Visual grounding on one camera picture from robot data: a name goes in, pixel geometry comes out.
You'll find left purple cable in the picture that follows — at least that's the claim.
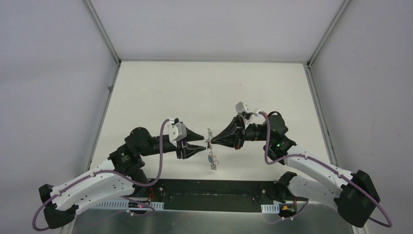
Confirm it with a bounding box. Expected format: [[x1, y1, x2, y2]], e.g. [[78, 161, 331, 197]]
[[32, 118, 173, 232]]

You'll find left aluminium frame post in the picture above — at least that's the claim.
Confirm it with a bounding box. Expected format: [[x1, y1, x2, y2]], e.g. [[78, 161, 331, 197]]
[[82, 0, 122, 67]]

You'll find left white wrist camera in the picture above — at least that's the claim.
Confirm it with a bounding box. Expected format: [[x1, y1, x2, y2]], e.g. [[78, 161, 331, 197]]
[[167, 118, 187, 148]]

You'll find left white slotted cable duct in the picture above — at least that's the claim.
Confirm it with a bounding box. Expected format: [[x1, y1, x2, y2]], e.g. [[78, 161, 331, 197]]
[[92, 199, 164, 211]]

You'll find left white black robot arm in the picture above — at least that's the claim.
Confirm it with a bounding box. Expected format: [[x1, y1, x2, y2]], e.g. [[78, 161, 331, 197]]
[[32, 118, 206, 232]]

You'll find white slotted cable duct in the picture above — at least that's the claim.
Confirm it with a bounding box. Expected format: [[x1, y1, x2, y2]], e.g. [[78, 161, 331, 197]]
[[261, 204, 280, 214], [92, 199, 164, 211]]

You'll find right aluminium frame post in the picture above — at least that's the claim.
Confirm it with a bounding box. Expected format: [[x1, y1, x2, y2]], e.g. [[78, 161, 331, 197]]
[[307, 0, 352, 68]]

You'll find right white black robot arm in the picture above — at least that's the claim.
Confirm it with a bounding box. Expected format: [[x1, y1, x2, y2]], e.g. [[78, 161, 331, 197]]
[[210, 111, 380, 228]]

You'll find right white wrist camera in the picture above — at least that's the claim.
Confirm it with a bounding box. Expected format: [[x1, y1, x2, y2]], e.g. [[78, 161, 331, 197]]
[[235, 102, 261, 129]]

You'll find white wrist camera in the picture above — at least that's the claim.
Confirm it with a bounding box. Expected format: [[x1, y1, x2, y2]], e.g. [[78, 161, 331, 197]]
[[235, 102, 261, 129], [167, 118, 187, 148]]

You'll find aluminium frame post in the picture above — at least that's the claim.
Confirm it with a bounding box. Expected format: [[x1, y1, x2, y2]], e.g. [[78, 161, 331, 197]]
[[82, 0, 122, 67], [307, 0, 352, 68]]

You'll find right white slotted cable duct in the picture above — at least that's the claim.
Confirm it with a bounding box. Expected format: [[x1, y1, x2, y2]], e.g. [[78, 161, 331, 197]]
[[261, 204, 280, 214]]

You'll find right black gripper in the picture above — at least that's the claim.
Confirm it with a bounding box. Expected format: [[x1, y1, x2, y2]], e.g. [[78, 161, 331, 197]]
[[210, 115, 273, 150]]

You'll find large silver carabiner keyring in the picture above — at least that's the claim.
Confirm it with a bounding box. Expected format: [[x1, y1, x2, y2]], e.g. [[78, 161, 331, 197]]
[[205, 128, 219, 171]]

